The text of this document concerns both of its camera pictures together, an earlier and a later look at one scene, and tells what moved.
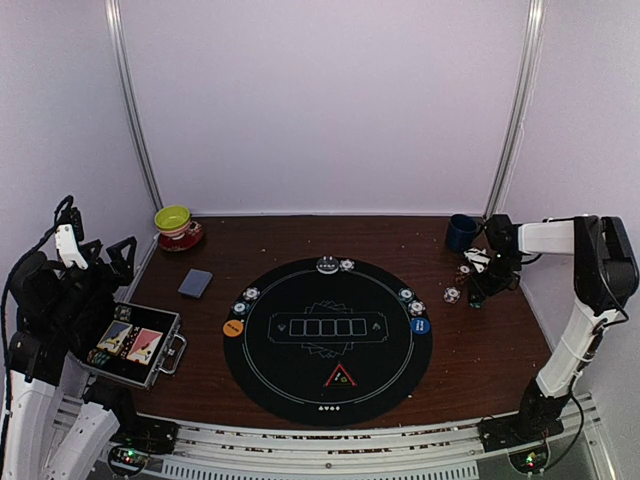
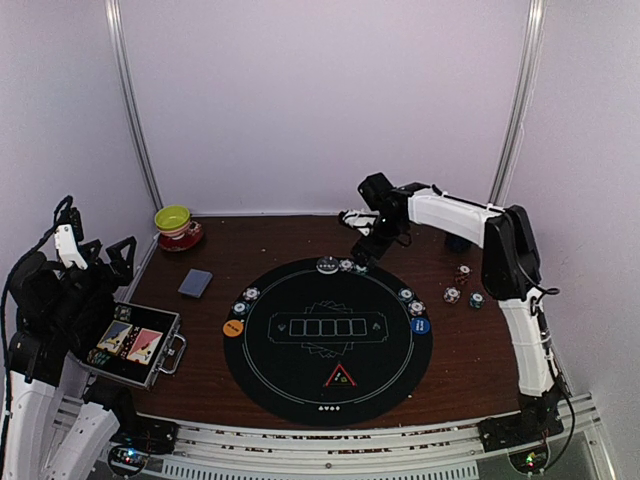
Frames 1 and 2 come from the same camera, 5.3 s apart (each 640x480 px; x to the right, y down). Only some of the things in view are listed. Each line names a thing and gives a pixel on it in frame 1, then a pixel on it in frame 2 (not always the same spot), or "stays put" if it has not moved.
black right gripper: (472, 285) → (379, 249)
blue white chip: (346, 265) stays put
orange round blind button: (233, 328) stays put
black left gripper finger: (92, 249) stays put
